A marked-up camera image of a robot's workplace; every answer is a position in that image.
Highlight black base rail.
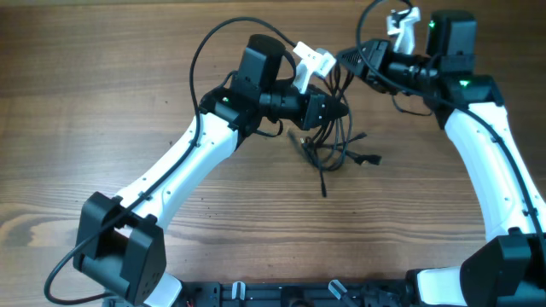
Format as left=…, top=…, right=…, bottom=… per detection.
left=175, top=280, right=418, bottom=307

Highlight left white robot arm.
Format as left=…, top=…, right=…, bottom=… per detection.
left=73, top=34, right=348, bottom=306

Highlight black cable bundle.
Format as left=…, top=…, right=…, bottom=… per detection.
left=286, top=61, right=383, bottom=199

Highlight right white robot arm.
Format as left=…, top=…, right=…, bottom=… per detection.
left=337, top=8, right=545, bottom=306

